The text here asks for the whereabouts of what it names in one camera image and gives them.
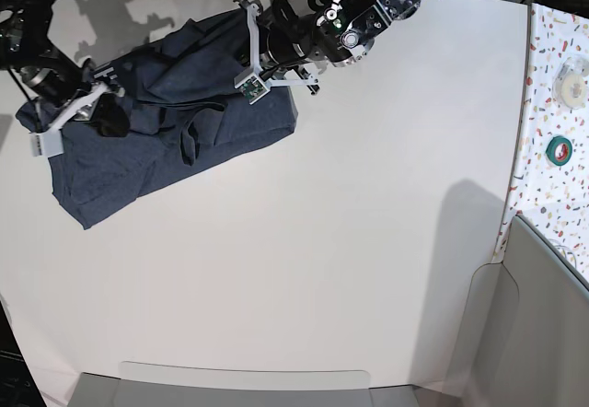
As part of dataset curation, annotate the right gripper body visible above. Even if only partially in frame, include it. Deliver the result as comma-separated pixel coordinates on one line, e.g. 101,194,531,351
36,64,129,137

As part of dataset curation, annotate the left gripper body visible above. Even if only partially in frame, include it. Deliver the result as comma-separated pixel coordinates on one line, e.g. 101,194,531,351
238,24,331,78

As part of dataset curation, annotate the dark blue t-shirt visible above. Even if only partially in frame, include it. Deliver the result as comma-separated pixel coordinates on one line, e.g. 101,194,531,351
16,6,299,231

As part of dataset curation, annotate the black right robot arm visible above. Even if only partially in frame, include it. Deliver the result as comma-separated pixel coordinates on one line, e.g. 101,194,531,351
1,0,130,137

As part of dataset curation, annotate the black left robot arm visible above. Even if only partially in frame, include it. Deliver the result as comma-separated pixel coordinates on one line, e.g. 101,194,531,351
234,0,422,104

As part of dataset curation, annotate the green tape roll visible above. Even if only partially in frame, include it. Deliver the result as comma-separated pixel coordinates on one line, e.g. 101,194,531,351
546,135,572,167

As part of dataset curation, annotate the clear tape dispenser roll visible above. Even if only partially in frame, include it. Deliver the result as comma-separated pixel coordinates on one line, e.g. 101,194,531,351
552,56,588,110

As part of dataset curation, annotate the terrazzo patterned table cover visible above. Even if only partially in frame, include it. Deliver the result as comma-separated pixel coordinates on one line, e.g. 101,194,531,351
494,4,588,277

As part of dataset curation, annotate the grey chair bottom edge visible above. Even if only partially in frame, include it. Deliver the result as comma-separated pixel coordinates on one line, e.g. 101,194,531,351
68,361,418,406

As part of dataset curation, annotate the grey chair right side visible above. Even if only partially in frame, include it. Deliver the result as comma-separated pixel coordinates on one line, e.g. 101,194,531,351
445,216,588,406

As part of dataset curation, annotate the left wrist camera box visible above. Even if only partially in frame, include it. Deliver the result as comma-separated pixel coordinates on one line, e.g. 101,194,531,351
234,70,270,105

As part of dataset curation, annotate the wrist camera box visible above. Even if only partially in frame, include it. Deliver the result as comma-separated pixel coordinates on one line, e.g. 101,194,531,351
234,70,270,105
29,131,64,158

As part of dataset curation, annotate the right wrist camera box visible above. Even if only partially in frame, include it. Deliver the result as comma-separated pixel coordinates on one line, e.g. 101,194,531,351
29,131,64,158

